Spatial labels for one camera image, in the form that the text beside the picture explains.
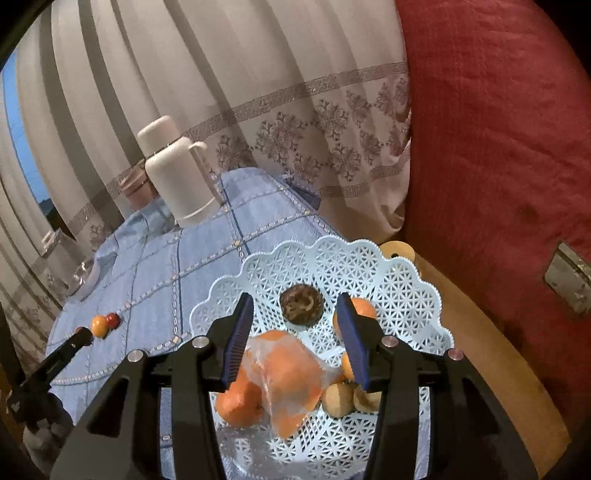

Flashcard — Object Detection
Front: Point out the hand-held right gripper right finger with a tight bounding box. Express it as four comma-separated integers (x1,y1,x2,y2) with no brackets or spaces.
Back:
336,292,539,480

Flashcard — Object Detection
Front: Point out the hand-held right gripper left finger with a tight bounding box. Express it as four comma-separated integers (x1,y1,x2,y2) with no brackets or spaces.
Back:
48,292,256,480

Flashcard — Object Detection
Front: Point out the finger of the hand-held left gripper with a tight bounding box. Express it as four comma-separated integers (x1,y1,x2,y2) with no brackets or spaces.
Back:
41,327,95,372

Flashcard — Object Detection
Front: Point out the yellowish round fruit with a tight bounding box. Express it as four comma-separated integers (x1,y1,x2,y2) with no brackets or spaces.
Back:
353,385,383,413
322,383,355,418

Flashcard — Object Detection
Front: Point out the light blue plastic basket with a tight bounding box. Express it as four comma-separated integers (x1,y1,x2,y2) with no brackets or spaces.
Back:
189,235,455,478

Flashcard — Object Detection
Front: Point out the plastic bag of oranges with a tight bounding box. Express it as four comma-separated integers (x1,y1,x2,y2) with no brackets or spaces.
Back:
215,330,345,439

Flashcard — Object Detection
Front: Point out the dark brown round fruit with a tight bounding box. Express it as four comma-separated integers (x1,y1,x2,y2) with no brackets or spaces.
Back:
279,285,324,329

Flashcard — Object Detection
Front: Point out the person's left hand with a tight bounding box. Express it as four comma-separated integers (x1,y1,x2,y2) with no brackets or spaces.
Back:
23,406,75,476

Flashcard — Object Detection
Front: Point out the glass jar with lid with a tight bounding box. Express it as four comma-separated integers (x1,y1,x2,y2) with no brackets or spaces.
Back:
41,230,103,298

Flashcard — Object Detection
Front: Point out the blue checked tablecloth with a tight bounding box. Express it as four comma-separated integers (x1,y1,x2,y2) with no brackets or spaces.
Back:
44,167,435,480

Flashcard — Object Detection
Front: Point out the yellow round object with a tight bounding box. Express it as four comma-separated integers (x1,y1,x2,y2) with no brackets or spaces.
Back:
379,240,416,262

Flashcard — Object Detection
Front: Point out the tan wooden seat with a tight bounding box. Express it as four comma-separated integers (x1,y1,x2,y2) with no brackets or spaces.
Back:
379,240,573,472

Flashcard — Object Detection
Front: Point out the white thermos jug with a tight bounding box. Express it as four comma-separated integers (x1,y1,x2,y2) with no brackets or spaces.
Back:
136,115,225,228

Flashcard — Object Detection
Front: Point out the pink lidded cup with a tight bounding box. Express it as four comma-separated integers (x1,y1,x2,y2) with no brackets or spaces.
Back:
119,162,153,209

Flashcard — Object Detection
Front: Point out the beige patterned curtain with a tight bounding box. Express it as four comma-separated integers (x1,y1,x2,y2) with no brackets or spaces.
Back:
0,0,413,319

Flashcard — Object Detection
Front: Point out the metal wall socket plate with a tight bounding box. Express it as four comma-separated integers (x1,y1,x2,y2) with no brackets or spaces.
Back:
544,241,591,317

